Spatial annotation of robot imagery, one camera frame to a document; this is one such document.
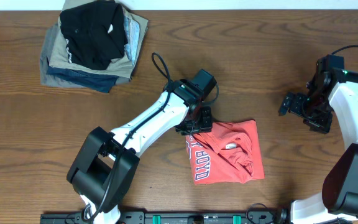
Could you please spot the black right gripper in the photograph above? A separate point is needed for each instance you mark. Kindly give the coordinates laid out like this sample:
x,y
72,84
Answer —
x,y
321,124

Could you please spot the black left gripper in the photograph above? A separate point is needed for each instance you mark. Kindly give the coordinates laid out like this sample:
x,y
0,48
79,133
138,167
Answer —
x,y
207,127

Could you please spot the coral red t-shirt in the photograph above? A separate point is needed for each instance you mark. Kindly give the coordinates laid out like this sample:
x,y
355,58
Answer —
x,y
230,152

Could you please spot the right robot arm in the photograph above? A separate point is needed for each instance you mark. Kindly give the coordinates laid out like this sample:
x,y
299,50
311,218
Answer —
x,y
333,92

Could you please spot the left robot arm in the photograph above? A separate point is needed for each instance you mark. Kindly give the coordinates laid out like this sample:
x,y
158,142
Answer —
x,y
105,166

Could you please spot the dark blue folded garment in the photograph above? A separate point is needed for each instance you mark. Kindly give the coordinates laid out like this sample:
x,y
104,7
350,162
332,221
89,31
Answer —
x,y
85,79

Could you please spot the light blue folded garment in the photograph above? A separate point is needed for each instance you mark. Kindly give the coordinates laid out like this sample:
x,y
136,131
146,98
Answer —
x,y
132,30

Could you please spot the black folded shirt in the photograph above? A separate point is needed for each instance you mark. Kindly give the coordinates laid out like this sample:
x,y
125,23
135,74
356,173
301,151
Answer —
x,y
94,33

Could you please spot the grey folded garment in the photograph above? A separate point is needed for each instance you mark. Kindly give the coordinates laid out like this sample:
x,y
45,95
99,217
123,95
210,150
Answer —
x,y
49,76

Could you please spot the khaki folded garment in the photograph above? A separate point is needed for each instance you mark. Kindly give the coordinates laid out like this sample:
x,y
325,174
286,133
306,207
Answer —
x,y
121,67

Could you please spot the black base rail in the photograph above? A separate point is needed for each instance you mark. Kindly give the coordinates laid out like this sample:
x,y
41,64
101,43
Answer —
x,y
253,216

